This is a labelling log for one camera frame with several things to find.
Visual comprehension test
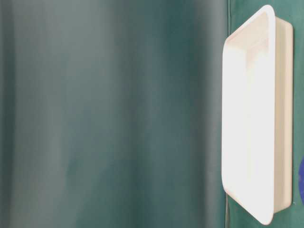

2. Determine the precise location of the white plastic case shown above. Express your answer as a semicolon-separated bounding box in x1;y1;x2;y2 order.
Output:
221;5;294;225

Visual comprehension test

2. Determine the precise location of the blue tape roll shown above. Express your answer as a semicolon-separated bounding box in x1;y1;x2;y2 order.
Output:
298;158;304;185

